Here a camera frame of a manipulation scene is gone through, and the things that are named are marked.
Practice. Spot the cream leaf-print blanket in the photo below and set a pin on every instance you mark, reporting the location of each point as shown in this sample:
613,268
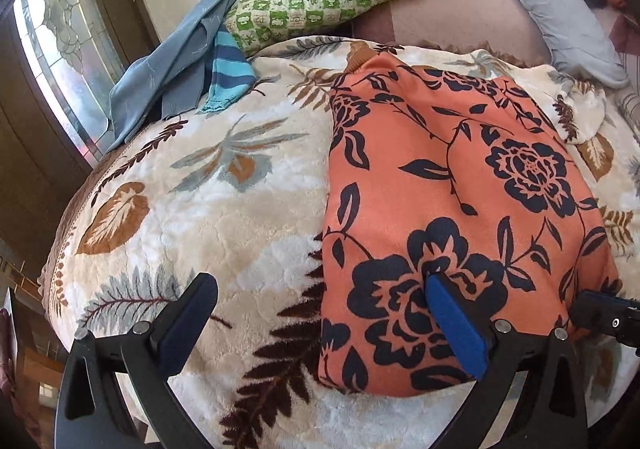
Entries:
225,229

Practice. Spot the teal navy striped cloth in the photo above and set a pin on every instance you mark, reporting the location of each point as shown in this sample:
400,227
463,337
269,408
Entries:
227,71

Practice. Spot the grey-blue pillow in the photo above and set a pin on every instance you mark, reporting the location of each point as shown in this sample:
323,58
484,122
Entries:
550,4

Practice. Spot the stained glass window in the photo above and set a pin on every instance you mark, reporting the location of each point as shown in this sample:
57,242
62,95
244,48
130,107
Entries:
65,54

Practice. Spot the mauve bolster cushion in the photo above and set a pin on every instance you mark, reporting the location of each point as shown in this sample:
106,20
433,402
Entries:
450,14

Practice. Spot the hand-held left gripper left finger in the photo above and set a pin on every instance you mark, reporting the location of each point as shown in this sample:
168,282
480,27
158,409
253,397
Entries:
192,309

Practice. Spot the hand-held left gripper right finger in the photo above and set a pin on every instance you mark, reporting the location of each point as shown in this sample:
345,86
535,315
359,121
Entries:
457,324

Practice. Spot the orange black floral blouse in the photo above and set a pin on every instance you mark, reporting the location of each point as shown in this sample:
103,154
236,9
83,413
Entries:
450,179

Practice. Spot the striped floral cushion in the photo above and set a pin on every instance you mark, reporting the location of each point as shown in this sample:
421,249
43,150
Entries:
627,106

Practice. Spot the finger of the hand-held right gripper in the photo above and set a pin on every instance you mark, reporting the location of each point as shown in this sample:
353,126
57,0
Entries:
600,311

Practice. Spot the blue cloth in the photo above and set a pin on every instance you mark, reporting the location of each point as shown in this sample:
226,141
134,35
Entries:
170,69

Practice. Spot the dark wooden door frame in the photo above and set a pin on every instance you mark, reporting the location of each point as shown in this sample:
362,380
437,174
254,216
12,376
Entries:
30,179

